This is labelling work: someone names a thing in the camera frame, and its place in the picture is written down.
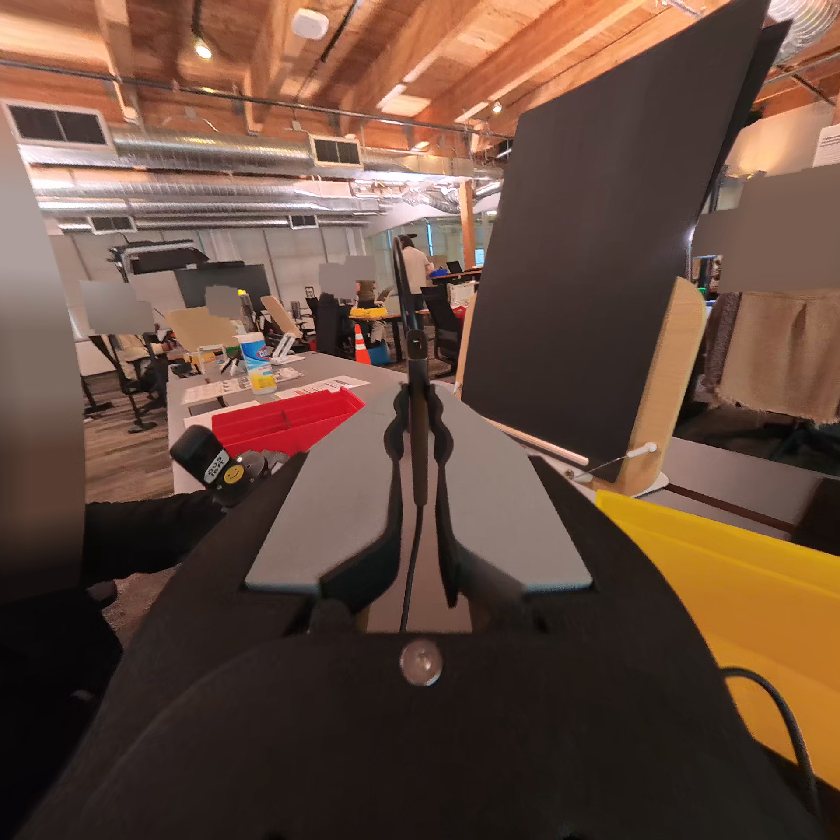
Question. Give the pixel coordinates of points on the beige cloth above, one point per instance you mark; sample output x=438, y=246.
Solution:
x=774, y=354

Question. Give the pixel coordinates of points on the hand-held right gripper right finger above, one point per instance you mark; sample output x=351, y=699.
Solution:
x=518, y=518

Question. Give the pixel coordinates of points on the black studio light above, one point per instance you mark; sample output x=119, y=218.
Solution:
x=164, y=259

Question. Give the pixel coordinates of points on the blue plastic bin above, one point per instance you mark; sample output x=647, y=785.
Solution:
x=380, y=355

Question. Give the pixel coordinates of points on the silver ceiling air duct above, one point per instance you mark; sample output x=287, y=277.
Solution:
x=197, y=148

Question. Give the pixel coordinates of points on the yellow plastic bin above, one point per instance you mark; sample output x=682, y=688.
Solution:
x=369, y=313
x=722, y=623

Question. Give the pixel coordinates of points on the person's left forearm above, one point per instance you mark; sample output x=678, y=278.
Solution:
x=144, y=531

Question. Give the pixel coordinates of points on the white ceiling sensor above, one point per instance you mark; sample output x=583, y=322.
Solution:
x=310, y=23

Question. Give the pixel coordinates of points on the wooden book stand black panel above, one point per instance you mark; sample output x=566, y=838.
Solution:
x=590, y=229

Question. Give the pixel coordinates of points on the tan board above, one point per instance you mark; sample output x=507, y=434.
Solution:
x=197, y=328

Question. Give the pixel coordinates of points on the red plastic bin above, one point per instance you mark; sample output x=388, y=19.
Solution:
x=308, y=420

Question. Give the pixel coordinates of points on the black office chair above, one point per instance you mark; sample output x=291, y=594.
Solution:
x=443, y=328

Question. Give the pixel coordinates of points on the printed paper sheet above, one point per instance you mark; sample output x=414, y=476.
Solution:
x=321, y=387

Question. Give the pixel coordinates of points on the white air vent grille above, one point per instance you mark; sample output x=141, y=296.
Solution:
x=336, y=151
x=59, y=124

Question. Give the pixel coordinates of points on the tan panel on white stand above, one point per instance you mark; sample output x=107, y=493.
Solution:
x=279, y=315

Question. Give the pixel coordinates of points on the blue white printed packet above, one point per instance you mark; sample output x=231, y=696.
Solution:
x=257, y=367

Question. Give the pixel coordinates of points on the white printed sheets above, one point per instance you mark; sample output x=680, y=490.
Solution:
x=210, y=392

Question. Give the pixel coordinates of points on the orange traffic cone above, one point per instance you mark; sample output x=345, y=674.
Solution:
x=362, y=348

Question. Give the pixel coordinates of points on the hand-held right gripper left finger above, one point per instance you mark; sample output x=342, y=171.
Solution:
x=321, y=518

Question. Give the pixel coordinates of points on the black display screen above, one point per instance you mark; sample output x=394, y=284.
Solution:
x=197, y=282

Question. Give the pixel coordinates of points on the wooden support post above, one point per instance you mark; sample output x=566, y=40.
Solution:
x=467, y=223

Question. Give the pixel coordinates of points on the wooden desk with black legs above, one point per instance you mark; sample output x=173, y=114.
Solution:
x=400, y=316

